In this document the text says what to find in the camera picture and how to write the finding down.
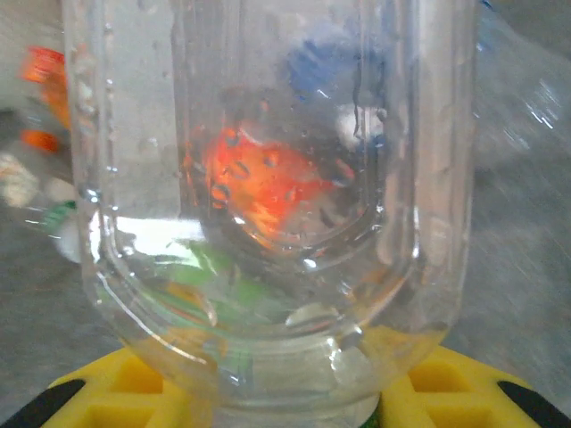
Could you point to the clear plastic bottle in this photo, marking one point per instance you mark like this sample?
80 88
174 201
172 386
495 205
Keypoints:
134 134

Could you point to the blue label plastic bottle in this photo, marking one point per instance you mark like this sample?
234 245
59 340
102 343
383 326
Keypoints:
513 67

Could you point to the green label plastic bottle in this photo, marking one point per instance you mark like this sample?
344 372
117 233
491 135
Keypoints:
58 214

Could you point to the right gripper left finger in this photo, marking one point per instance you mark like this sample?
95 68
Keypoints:
71 401

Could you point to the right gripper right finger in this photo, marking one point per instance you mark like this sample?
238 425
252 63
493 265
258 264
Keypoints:
482 397

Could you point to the orange label plastic bottle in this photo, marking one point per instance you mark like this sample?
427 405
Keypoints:
44 67

